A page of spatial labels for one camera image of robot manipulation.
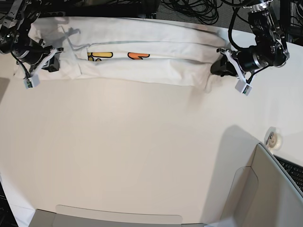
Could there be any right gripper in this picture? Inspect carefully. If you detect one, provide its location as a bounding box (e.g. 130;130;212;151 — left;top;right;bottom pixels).
14;45;60;72

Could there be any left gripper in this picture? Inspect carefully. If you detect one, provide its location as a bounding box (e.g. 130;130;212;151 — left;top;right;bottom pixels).
210;48;260;77

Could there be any white printed t-shirt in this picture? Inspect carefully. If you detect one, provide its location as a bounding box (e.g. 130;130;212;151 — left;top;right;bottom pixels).
29;17;226;90

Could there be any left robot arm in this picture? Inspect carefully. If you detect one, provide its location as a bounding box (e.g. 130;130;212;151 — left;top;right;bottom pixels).
210;0;290;77

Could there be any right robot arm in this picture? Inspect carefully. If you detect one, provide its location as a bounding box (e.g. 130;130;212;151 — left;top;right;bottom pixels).
0;0;62;74

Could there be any clear tape roll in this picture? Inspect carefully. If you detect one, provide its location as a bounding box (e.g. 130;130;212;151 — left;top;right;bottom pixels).
264;126;283;151

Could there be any black keyboard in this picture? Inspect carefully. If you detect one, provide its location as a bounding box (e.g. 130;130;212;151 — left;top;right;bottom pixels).
275;156;303;191

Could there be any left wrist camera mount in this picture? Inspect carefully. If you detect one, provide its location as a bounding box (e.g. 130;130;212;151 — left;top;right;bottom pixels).
216;48;252;96

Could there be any black cable bundle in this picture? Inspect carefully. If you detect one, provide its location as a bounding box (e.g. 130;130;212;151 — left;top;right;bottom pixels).
160;0;221;26

